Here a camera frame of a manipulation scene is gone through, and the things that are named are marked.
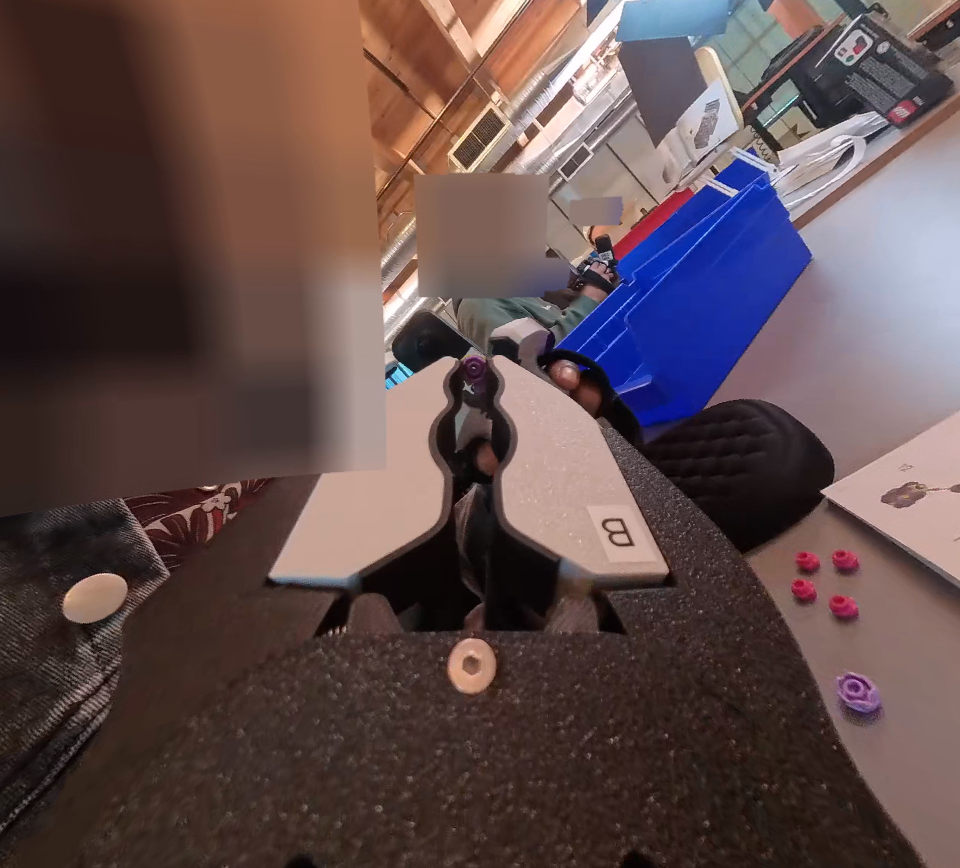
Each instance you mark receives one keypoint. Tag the grey desk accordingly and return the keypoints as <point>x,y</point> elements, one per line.
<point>885,328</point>

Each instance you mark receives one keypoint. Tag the printed shirt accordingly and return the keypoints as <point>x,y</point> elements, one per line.
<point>187,516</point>

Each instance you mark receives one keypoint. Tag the ceiling air vent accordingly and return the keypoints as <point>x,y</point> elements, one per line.
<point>480,137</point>

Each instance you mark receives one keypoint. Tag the lilac flower brick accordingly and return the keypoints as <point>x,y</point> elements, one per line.
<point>859,692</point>

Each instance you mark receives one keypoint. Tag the building instruction booklet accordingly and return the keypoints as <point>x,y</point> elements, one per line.
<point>907,501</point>

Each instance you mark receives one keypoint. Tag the blue plastic bin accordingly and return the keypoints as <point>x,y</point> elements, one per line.
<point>712,201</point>
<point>705,313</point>

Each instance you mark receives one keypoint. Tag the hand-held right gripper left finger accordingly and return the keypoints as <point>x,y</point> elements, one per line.
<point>352,508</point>

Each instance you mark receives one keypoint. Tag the pink flower brick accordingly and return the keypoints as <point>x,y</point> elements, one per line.
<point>844,606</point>
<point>845,559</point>
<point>808,561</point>
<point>803,589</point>

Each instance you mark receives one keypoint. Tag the black toy set box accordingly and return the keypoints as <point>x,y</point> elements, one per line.
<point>877,70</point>

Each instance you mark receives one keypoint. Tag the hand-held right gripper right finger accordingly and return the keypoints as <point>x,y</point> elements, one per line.
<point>562,478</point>

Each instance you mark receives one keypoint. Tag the white plastic bag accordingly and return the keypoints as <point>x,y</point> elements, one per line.
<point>821,160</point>

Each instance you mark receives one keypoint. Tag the purple flower brick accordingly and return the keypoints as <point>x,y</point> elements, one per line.
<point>473,366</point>

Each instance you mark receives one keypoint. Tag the person's left hand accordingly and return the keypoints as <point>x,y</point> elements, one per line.
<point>568,377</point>

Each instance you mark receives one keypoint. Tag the red plastic bin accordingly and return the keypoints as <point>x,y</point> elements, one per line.
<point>667,216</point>

